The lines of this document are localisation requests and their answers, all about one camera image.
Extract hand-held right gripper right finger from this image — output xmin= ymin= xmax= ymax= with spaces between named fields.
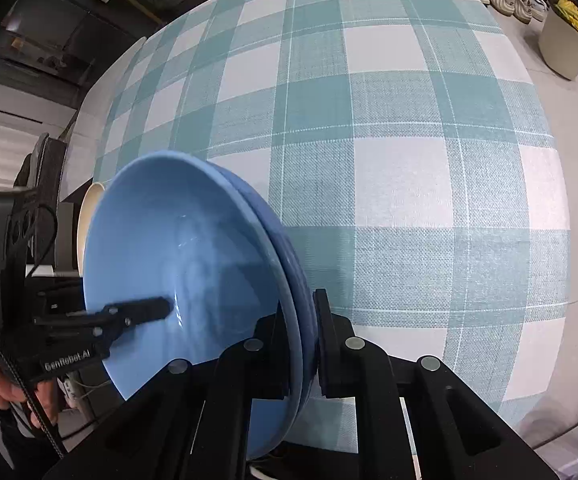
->
xmin=311 ymin=288 xmax=560 ymax=480

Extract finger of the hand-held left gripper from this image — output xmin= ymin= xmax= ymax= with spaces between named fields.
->
xmin=34 ymin=296 xmax=171 ymax=344

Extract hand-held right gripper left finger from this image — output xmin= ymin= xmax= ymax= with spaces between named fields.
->
xmin=44 ymin=305 xmax=292 ymax=480

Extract blue bowl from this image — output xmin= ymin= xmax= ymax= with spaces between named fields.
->
xmin=204 ymin=160 xmax=316 ymax=456
xmin=83 ymin=150 xmax=302 ymax=461

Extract cream yellow plate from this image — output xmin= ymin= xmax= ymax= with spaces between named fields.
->
xmin=78 ymin=182 xmax=104 ymax=273

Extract teal checkered tablecloth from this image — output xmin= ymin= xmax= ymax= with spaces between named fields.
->
xmin=91 ymin=0 xmax=572 ymax=453

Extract beige trash bin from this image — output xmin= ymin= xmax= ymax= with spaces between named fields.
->
xmin=539 ymin=0 xmax=578 ymax=81

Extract yellow plastic bag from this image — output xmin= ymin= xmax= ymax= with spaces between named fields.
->
xmin=555 ymin=0 xmax=578 ymax=37

